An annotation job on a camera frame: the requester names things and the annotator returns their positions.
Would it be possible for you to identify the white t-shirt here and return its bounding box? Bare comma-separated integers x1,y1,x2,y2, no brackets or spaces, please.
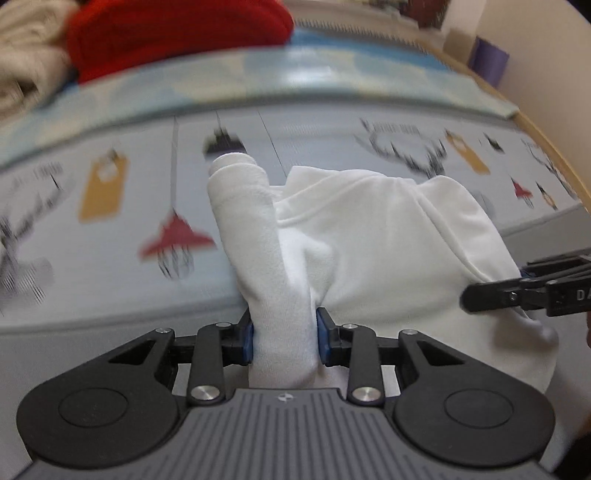
205,152,591,462

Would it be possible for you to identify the cream folded blanket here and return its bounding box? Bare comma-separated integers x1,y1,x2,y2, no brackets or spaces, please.
1,1,79,122

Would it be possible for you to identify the blue patterned folded quilt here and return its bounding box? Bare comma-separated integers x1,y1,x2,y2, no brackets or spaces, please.
1,47,519,169

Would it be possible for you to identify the red folded blanket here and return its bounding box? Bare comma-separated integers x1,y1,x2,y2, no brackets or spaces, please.
66,1,294,83

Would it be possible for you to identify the purple box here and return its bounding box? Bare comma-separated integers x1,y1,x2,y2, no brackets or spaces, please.
468,37,510,87

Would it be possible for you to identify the grey printed bed sheet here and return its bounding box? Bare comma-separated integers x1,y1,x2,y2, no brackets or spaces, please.
1,99,590,479

